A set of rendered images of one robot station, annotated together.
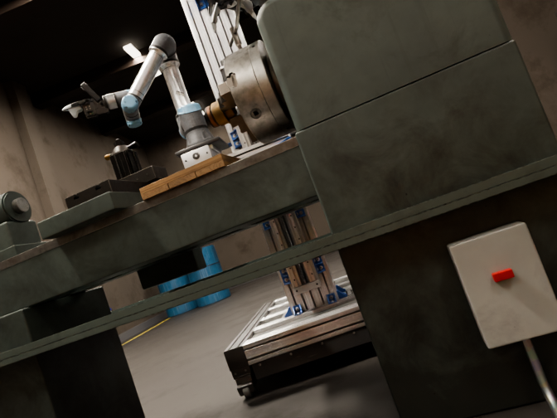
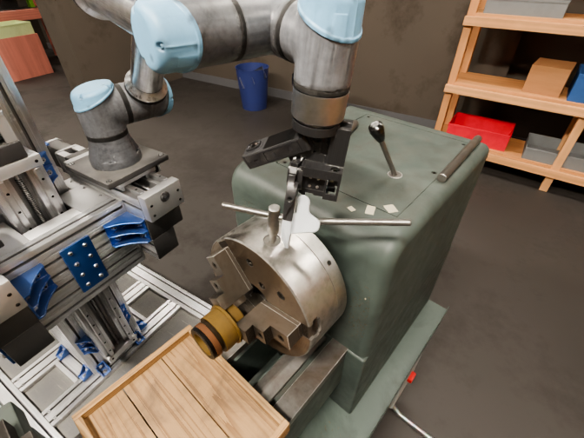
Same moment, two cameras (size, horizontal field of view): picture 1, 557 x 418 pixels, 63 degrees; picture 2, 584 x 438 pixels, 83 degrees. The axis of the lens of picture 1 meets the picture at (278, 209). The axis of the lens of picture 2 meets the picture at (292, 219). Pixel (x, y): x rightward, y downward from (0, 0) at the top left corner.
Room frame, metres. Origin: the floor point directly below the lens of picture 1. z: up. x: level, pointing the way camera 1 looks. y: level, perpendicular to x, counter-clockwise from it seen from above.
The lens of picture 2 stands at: (1.22, 0.35, 1.67)
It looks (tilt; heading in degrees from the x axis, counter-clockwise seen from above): 39 degrees down; 297
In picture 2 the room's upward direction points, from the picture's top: straight up
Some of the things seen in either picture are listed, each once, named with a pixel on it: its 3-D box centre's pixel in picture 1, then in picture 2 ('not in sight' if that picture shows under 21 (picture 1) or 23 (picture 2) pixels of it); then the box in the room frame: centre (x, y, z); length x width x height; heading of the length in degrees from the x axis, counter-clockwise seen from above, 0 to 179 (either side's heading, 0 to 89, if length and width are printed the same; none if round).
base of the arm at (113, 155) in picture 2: not in sight; (111, 145); (2.15, -0.24, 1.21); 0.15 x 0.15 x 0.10
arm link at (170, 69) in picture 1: (177, 89); not in sight; (2.33, 0.29, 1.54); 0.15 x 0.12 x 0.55; 16
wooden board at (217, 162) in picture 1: (205, 180); (181, 423); (1.56, 0.21, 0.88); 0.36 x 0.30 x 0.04; 165
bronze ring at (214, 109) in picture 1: (221, 112); (220, 328); (1.52, 0.07, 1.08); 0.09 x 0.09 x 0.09; 76
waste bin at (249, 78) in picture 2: not in sight; (255, 86); (3.76, -3.55, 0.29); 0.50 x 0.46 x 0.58; 169
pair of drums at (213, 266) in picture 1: (191, 280); not in sight; (8.85, 2.09, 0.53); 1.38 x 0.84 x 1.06; 85
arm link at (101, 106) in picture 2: not in sight; (100, 107); (2.15, -0.25, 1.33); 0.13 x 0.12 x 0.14; 67
